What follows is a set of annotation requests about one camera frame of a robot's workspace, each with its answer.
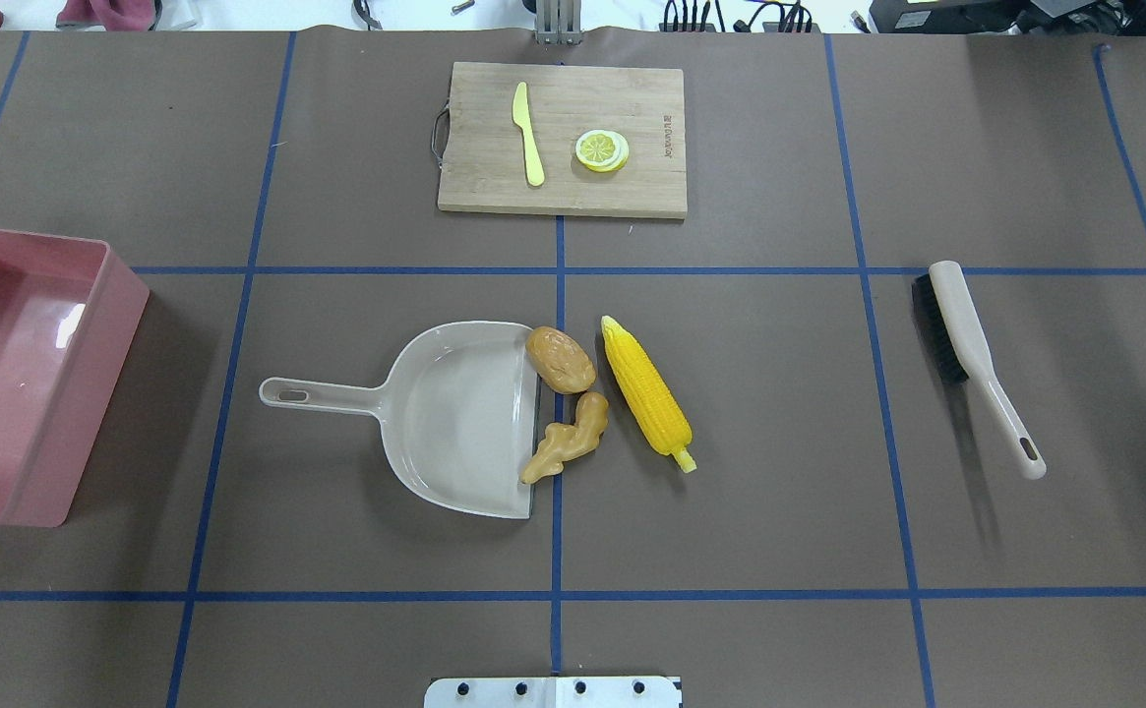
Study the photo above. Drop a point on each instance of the pink plastic bin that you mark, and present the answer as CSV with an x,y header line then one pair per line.
x,y
69,311

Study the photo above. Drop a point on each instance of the yellow lemon slices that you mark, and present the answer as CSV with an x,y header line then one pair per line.
x,y
602,151

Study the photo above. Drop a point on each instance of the beige plastic dustpan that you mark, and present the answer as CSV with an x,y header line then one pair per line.
x,y
458,415

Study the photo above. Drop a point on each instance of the yellow plastic knife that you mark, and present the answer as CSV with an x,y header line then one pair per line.
x,y
534,172

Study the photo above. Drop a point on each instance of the beige hand brush black bristles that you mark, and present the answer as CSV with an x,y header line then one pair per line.
x,y
963,356

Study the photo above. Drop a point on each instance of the tan toy ginger root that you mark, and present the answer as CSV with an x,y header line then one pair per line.
x,y
565,442

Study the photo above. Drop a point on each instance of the pink cloth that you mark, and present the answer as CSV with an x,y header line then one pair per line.
x,y
134,15

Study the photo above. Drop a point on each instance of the wooden cutting board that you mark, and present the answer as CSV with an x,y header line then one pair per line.
x,y
482,160

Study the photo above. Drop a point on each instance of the metal base plate with bolts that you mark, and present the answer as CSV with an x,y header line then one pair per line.
x,y
593,691

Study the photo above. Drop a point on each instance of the yellow toy corn cob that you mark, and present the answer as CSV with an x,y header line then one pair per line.
x,y
659,416

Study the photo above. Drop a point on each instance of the brown toy potato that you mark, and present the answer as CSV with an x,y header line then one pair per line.
x,y
559,361

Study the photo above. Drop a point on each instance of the aluminium camera post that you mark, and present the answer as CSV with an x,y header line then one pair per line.
x,y
558,22

